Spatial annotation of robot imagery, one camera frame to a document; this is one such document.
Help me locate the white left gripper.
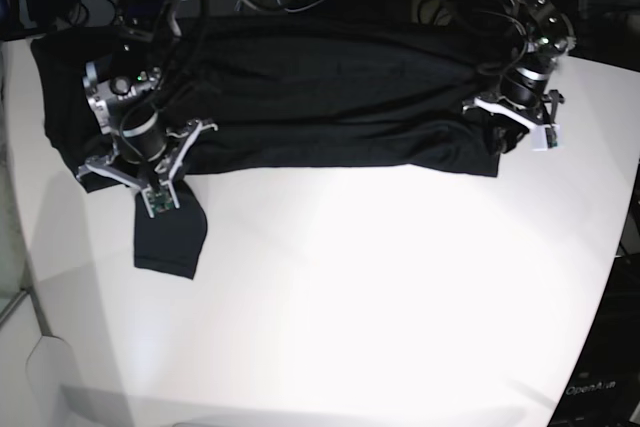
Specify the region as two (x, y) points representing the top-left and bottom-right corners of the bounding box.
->
(462, 89), (565, 155)

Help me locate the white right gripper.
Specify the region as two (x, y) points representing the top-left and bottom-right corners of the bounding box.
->
(76, 116), (219, 218)

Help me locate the dark long-sleeve shirt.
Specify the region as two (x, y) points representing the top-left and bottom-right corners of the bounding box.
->
(31, 16), (500, 278)

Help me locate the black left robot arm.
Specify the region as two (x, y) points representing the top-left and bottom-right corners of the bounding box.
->
(440, 0), (576, 151)

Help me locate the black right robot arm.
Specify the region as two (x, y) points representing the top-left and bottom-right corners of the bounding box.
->
(76, 0), (218, 218)

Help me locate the black OpenArm base box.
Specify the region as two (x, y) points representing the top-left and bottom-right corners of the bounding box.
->
(549, 254), (639, 426)

